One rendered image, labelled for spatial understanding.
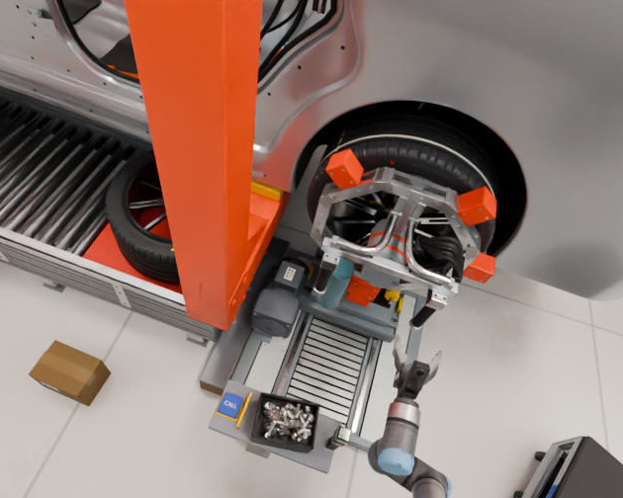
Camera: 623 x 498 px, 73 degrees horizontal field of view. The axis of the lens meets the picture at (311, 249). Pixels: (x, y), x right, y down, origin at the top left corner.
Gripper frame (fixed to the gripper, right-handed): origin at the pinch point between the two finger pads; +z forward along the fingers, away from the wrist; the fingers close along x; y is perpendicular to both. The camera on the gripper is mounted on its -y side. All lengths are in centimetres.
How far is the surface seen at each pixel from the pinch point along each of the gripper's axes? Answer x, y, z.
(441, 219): -3.0, -9.9, 41.5
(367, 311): -9, 60, 37
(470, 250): 6.7, -13.2, 29.8
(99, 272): -120, 44, 2
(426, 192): -14.5, -29.1, 31.5
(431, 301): -1.8, -10.6, 8.1
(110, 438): -94, 83, -48
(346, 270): -27.4, 8.9, 21.2
